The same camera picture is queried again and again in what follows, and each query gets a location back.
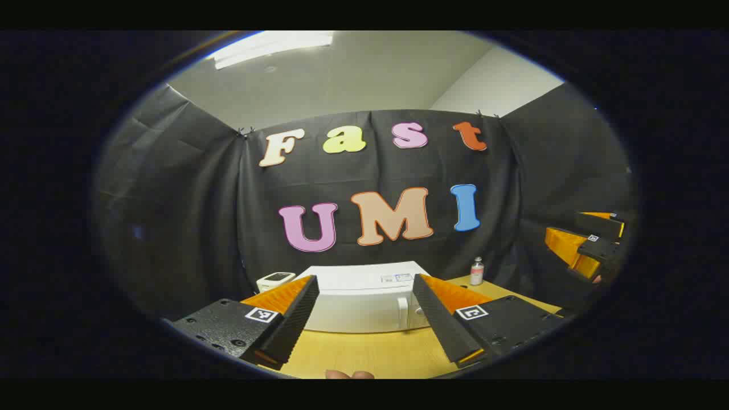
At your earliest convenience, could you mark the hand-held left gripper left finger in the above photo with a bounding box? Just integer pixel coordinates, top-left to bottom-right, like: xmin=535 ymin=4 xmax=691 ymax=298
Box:
xmin=171 ymin=275 xmax=320 ymax=371

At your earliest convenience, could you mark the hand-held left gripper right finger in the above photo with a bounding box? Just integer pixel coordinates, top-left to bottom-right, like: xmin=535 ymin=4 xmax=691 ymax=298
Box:
xmin=412 ymin=273 xmax=564 ymax=368

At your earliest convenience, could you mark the white microwave oven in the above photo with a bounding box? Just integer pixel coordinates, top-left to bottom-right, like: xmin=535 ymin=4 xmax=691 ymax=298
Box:
xmin=296 ymin=261 xmax=431 ymax=334

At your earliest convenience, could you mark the white toaster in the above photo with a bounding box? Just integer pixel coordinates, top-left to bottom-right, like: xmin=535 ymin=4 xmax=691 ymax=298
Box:
xmin=256 ymin=272 xmax=297 ymax=294

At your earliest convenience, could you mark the black backdrop cloth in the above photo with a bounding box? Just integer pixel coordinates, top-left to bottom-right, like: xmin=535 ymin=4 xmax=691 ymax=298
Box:
xmin=94 ymin=83 xmax=638 ymax=319

